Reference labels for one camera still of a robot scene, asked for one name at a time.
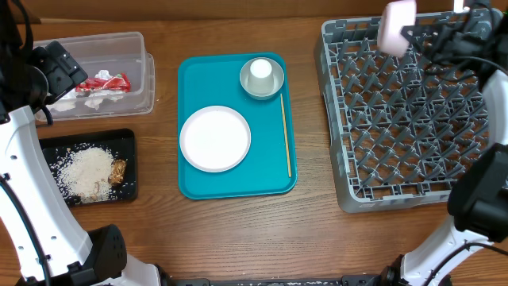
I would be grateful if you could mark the large white plate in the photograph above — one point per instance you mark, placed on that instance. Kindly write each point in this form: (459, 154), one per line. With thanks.
(215, 139)

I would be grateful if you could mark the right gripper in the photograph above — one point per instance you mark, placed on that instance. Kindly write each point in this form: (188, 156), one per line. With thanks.
(456, 28)

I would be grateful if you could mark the grey bowl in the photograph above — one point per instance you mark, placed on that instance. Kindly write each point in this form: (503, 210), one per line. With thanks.
(278, 75)

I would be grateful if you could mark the brown food scraps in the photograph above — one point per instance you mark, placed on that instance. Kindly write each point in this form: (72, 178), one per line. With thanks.
(109, 180)

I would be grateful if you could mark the black rectangular tray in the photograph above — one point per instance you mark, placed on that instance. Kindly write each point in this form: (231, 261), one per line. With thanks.
(121, 143)

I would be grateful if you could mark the white tissue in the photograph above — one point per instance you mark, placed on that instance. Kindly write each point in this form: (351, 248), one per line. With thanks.
(96, 98)
(67, 102)

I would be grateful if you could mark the red snack wrapper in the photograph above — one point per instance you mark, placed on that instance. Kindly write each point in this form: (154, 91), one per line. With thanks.
(119, 82)

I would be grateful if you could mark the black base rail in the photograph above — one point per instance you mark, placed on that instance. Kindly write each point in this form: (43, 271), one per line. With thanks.
(348, 280)

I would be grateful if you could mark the white paper cup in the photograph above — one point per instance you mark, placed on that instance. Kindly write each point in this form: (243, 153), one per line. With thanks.
(260, 77)

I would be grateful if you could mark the clear plastic bin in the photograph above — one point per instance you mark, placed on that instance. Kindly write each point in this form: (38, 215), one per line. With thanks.
(118, 53)

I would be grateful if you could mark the wooden chopstick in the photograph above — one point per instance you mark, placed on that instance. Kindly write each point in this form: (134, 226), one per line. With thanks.
(283, 113)

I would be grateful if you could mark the white rice pile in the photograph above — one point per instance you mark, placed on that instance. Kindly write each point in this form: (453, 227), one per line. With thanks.
(82, 175)

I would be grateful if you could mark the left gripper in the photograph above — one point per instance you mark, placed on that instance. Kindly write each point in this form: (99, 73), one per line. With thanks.
(64, 72)

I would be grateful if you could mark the grey dishwasher rack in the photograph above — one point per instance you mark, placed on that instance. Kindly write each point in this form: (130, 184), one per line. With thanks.
(402, 131)

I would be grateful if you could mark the small white plate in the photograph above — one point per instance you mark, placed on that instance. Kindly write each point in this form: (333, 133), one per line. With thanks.
(395, 16)

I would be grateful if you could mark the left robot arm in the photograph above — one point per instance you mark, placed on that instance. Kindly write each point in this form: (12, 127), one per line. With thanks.
(52, 248)

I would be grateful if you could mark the teal serving tray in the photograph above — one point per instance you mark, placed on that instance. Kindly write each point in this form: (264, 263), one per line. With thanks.
(215, 81)

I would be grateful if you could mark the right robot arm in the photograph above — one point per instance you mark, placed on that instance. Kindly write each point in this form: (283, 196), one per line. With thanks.
(477, 205)

